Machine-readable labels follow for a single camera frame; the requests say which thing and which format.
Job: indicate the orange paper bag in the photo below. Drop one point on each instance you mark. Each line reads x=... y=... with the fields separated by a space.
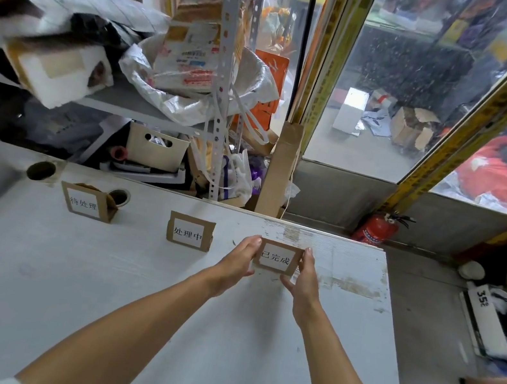
x=272 y=70

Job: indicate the pink roll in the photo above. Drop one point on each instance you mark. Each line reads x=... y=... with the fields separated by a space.
x=118 y=153

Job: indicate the open cardboard box outdoors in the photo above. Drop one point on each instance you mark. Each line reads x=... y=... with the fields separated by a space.
x=409 y=129

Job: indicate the grey flat tray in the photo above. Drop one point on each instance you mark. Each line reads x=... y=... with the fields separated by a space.
x=148 y=176

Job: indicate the white woven sack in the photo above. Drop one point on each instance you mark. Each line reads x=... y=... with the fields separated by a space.
x=189 y=110

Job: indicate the white round object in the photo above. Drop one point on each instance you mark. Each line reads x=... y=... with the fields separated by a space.
x=471 y=270

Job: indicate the person's left hand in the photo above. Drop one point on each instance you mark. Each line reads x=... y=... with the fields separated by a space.
x=233 y=266

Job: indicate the white tote bag blue trim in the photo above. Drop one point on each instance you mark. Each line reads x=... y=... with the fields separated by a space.
x=239 y=177

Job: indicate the white foam box yellow tape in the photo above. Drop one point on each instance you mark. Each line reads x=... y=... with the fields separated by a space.
x=58 y=77

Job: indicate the black white shoe box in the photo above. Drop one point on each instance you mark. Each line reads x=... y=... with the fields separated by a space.
x=485 y=318

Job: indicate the beige storage basket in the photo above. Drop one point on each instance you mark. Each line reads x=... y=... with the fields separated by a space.
x=157 y=155

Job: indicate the brown cardboard sign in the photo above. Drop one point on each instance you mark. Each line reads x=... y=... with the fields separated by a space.
x=188 y=232
x=82 y=203
x=277 y=257

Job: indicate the black plastic bag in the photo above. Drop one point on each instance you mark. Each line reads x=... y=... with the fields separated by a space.
x=96 y=30

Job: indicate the person's left forearm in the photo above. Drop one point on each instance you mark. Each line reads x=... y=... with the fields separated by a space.
x=118 y=346

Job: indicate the orange white wrapped bundle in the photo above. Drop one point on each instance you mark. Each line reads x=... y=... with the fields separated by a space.
x=189 y=56

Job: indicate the tall narrow cardboard piece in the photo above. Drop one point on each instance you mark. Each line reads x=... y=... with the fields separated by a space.
x=278 y=174

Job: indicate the white box outdoors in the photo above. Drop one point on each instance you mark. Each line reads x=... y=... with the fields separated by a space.
x=351 y=111

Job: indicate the person's right hand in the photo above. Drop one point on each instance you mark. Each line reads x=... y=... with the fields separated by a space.
x=306 y=296

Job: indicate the glass storefront with taped frame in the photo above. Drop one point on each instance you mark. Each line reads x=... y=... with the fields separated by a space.
x=336 y=42

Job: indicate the red fire extinguisher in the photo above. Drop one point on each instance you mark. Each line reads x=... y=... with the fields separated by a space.
x=376 y=228

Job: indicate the dark grey plastic mailer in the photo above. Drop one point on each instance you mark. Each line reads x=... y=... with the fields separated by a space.
x=59 y=130

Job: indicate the grey metal shelf rack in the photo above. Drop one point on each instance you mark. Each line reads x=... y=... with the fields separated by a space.
x=219 y=95

